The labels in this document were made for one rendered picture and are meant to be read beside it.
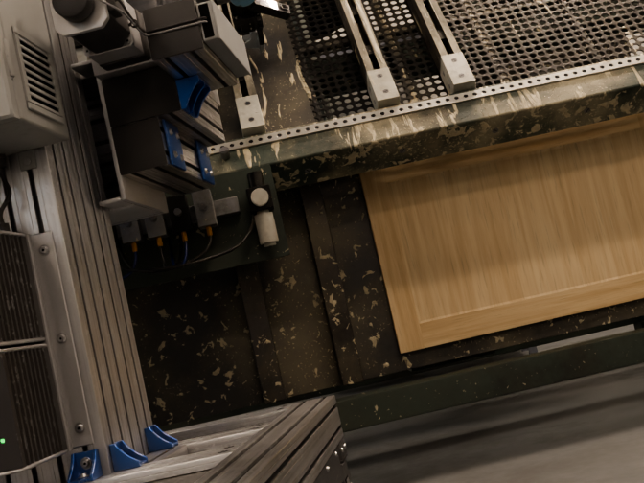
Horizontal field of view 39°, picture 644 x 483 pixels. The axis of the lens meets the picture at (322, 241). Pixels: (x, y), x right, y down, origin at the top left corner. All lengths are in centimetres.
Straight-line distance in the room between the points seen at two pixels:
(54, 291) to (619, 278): 173
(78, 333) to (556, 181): 162
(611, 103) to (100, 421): 164
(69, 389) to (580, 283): 163
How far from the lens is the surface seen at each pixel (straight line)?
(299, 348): 261
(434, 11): 277
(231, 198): 232
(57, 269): 154
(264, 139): 244
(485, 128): 249
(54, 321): 154
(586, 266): 274
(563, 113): 256
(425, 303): 263
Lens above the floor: 39
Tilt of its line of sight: 5 degrees up
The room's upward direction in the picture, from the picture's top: 13 degrees counter-clockwise
